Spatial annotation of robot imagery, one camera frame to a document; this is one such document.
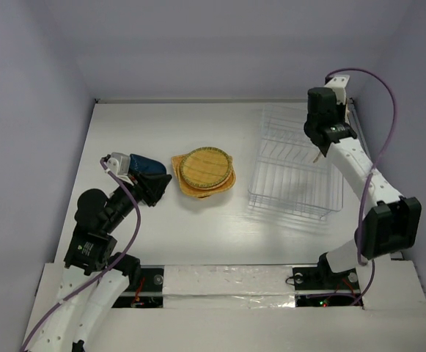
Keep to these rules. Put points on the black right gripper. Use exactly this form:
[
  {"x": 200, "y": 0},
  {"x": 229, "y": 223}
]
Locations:
[{"x": 320, "y": 145}]

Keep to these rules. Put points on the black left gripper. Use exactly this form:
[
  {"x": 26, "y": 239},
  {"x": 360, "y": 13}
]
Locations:
[{"x": 151, "y": 186}]

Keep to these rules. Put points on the dark blue plate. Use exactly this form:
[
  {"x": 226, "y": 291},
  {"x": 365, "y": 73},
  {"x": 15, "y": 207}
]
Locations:
[{"x": 145, "y": 166}]

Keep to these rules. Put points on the small orange woven plate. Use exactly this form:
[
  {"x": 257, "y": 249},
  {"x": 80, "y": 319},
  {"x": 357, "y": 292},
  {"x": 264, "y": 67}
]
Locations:
[{"x": 316, "y": 159}]

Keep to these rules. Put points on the rounded square woven plate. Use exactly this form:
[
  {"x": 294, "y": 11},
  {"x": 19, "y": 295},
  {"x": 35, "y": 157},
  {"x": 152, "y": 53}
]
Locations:
[{"x": 228, "y": 184}]

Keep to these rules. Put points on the round bamboo green-rimmed plate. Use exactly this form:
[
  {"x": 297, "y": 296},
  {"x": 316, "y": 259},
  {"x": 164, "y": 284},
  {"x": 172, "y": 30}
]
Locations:
[{"x": 208, "y": 154}]

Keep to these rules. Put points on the round orange woven plate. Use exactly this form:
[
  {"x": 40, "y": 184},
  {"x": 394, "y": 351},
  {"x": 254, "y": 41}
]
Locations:
[{"x": 201, "y": 174}]

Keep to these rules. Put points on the triangular woven orange plate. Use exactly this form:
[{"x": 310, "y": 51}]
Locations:
[{"x": 184, "y": 187}]

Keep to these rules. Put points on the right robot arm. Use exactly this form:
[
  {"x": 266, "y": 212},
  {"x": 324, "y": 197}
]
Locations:
[{"x": 387, "y": 220}]

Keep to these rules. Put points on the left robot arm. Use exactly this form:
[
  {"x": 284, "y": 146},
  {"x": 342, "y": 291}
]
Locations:
[{"x": 94, "y": 275}]

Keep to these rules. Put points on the foil covered front bar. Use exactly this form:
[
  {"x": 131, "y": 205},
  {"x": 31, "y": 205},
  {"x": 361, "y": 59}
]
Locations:
[{"x": 227, "y": 287}]

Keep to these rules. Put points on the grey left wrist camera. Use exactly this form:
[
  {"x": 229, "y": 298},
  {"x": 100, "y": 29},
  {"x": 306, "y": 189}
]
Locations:
[{"x": 118, "y": 164}]

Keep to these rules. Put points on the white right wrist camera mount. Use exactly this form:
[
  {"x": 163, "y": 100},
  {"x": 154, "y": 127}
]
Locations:
[{"x": 338, "y": 83}]

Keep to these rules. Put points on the clear wire dish rack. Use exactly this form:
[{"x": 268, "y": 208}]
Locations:
[{"x": 284, "y": 178}]

